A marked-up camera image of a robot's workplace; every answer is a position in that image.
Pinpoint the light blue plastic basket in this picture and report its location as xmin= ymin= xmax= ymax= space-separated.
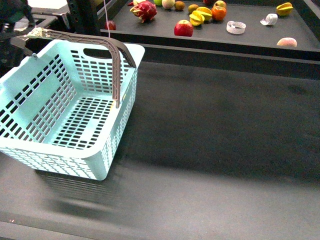
xmin=0 ymin=40 xmax=138 ymax=181

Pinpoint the red green mango apple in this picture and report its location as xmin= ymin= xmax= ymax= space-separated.
xmin=214 ymin=0 xmax=227 ymax=9

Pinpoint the red apple on upper tray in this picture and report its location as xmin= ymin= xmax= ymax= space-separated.
xmin=173 ymin=19 xmax=194 ymax=37

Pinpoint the yellow starfruit front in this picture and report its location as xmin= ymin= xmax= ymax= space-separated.
xmin=189 ymin=10 xmax=205 ymax=27

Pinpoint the yellow starfruit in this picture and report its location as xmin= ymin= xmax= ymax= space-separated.
xmin=196 ymin=6 xmax=212 ymax=22
xmin=189 ymin=10 xmax=205 ymax=27

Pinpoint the pink dragon fruit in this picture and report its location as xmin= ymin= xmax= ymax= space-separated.
xmin=129 ymin=0 xmax=158 ymax=23

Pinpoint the pale peach near green apple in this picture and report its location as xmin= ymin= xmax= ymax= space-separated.
xmin=161 ymin=0 xmax=176 ymax=10

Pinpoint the brown kiwi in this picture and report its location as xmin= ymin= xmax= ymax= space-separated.
xmin=188 ymin=4 xmax=199 ymax=14
xmin=174 ymin=0 xmax=185 ymax=11

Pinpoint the yellow starfruit behind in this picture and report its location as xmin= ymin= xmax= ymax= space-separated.
xmin=196 ymin=6 xmax=212 ymax=22

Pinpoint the peach at tray edge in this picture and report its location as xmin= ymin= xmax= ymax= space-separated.
xmin=276 ymin=37 xmax=298 ymax=48

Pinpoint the small white tape roll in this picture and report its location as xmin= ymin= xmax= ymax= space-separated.
xmin=260 ymin=13 xmax=278 ymax=26

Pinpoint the black fruit display tray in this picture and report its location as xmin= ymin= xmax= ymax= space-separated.
xmin=99 ymin=0 xmax=320 ymax=61

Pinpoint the starfruit at right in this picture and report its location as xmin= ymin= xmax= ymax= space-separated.
xmin=276 ymin=2 xmax=294 ymax=17

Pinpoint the grey basket handle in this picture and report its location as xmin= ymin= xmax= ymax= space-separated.
xmin=11 ymin=27 xmax=137 ymax=109

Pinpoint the dark red fruit at post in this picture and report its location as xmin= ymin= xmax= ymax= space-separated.
xmin=104 ymin=20 xmax=117 ymax=31

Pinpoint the white tape ring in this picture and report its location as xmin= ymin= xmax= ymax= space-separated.
xmin=226 ymin=20 xmax=247 ymax=35

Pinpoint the black metal shelf post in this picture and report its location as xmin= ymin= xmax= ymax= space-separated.
xmin=67 ymin=0 xmax=103 ymax=36

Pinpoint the thin white hanging string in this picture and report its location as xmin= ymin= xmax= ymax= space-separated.
xmin=102 ymin=0 xmax=113 ymax=40

